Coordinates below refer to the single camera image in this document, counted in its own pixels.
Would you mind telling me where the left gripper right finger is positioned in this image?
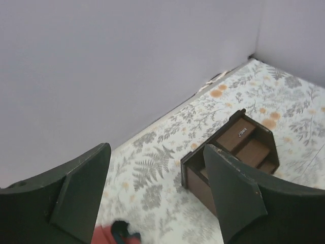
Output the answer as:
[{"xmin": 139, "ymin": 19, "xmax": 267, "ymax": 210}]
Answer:
[{"xmin": 203, "ymin": 144, "xmax": 324, "ymax": 243}]

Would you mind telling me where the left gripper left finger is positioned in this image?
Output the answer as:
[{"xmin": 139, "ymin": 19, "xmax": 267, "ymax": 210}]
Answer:
[{"xmin": 1, "ymin": 143, "xmax": 111, "ymax": 243}]

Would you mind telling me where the brown wooden desk organizer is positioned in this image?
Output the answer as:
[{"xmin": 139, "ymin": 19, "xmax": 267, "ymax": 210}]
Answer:
[{"xmin": 181, "ymin": 109, "xmax": 280, "ymax": 216}]

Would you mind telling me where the red folded cloth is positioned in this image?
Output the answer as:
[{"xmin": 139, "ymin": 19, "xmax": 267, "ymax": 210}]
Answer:
[{"xmin": 91, "ymin": 220, "xmax": 141, "ymax": 244}]

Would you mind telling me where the floral patterned table mat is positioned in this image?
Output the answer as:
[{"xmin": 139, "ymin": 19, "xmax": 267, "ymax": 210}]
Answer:
[{"xmin": 93, "ymin": 59, "xmax": 324, "ymax": 243}]

